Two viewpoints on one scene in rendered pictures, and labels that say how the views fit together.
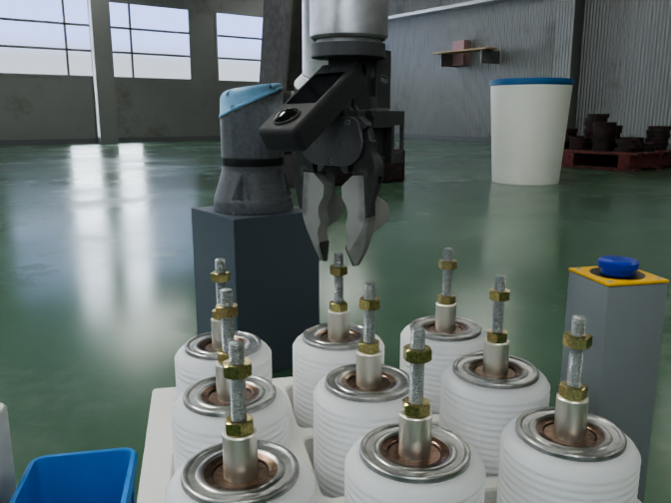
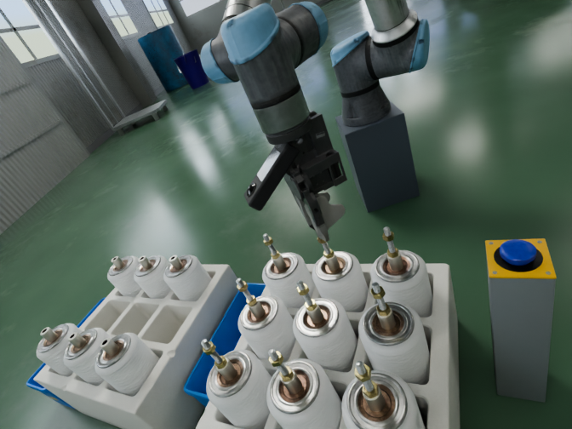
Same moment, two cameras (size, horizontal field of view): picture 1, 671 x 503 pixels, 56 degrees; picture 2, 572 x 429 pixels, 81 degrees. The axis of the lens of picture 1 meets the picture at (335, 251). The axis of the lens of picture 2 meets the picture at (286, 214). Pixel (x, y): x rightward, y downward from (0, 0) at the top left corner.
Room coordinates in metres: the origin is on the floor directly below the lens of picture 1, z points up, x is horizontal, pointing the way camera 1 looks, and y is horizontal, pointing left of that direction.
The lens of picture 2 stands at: (0.27, -0.33, 0.70)
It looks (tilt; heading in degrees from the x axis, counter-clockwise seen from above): 31 degrees down; 47
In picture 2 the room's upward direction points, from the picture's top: 25 degrees counter-clockwise
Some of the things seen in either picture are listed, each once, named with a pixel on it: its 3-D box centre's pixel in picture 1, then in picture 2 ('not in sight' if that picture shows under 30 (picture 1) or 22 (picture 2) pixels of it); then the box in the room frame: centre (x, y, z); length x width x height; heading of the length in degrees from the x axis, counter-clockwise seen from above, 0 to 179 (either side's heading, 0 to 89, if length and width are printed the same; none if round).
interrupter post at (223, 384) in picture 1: (229, 380); (256, 308); (0.49, 0.09, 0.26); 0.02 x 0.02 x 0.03
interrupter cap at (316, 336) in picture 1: (337, 336); (334, 265); (0.63, 0.00, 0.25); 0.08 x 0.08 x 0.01
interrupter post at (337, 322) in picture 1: (337, 324); (331, 261); (0.63, 0.00, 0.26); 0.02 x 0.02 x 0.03
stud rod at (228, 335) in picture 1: (228, 334); (247, 294); (0.49, 0.09, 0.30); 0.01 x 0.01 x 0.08
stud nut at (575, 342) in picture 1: (577, 339); (363, 372); (0.42, -0.17, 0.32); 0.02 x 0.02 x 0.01; 15
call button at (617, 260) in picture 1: (617, 267); (517, 254); (0.65, -0.30, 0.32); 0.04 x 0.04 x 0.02
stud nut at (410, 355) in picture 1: (417, 352); (276, 358); (0.40, -0.05, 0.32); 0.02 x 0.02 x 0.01; 66
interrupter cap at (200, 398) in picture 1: (230, 395); (259, 312); (0.49, 0.09, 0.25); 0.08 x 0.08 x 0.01
